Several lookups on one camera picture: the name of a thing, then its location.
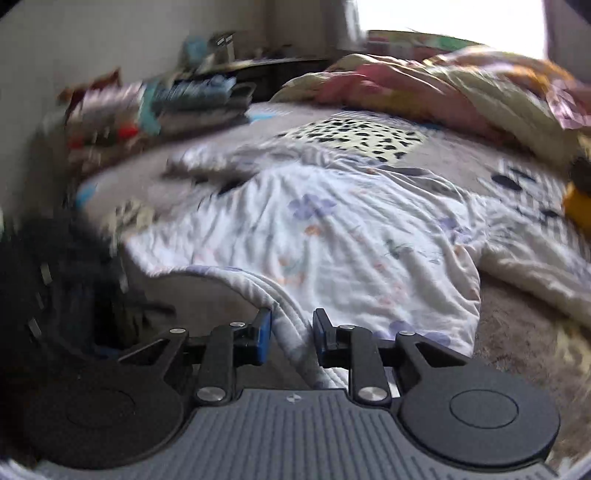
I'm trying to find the white floral garment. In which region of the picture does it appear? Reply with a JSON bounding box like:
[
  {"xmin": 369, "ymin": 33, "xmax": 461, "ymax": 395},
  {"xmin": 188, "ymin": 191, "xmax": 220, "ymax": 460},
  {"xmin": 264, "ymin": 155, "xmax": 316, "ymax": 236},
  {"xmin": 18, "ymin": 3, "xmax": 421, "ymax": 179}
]
[{"xmin": 125, "ymin": 140, "xmax": 590, "ymax": 388}]

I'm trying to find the folded clothes pile left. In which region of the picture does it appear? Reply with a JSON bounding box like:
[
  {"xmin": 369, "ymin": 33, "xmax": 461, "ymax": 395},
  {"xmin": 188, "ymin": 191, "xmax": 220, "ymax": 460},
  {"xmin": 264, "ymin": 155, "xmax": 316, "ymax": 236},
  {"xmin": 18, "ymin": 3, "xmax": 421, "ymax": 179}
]
[{"xmin": 58, "ymin": 69, "xmax": 256, "ymax": 177}]

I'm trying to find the Mickey Mouse bed blanket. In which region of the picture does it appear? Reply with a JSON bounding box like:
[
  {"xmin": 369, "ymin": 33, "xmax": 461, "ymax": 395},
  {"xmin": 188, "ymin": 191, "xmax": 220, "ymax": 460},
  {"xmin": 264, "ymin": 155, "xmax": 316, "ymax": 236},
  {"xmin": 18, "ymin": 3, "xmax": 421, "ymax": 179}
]
[{"xmin": 73, "ymin": 101, "xmax": 591, "ymax": 462}]

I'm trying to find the mustard folded garment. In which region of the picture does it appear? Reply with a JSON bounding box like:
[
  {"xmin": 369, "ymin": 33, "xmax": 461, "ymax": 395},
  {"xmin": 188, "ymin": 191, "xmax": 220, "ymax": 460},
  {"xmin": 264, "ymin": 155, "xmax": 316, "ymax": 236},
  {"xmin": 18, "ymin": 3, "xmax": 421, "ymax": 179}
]
[{"xmin": 562, "ymin": 182, "xmax": 591, "ymax": 232}]

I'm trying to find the cluttered side desk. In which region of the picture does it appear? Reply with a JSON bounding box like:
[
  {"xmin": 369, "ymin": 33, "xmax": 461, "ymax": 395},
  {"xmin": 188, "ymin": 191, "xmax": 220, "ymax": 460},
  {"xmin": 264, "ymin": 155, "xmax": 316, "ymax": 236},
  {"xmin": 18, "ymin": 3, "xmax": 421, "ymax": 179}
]
[{"xmin": 174, "ymin": 31, "xmax": 329, "ymax": 102}]

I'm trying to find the floral pink yellow quilt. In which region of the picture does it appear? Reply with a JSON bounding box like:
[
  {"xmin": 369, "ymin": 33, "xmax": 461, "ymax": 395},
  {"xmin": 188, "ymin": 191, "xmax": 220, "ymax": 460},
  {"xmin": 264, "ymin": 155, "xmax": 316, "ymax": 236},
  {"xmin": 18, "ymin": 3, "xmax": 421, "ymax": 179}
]
[{"xmin": 273, "ymin": 46, "xmax": 590, "ymax": 170}]

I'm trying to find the colourful foam play mat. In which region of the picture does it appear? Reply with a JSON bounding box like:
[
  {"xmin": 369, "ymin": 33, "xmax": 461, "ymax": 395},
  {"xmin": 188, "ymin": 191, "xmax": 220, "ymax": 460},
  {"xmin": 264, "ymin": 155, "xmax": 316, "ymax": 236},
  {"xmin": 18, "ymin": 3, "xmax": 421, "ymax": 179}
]
[{"xmin": 366, "ymin": 30, "xmax": 476, "ymax": 61}]

